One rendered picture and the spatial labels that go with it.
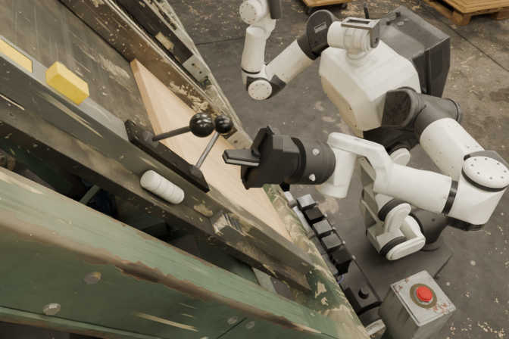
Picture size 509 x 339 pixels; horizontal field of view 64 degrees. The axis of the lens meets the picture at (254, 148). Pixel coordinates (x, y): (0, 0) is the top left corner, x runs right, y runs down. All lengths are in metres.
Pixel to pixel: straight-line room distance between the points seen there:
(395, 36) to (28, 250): 1.03
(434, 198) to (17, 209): 0.66
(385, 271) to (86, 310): 1.77
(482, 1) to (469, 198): 3.94
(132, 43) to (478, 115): 2.82
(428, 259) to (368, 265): 0.30
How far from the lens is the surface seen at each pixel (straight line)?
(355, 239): 2.17
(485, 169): 0.83
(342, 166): 0.80
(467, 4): 4.57
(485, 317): 2.38
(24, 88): 0.57
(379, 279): 2.08
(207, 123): 0.59
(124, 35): 1.09
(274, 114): 3.06
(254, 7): 1.21
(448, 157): 0.91
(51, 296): 0.44
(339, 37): 1.09
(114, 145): 0.63
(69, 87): 0.58
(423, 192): 0.80
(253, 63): 1.33
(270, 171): 0.71
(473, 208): 0.82
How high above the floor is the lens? 1.93
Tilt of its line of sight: 44 degrees down
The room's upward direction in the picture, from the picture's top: straight up
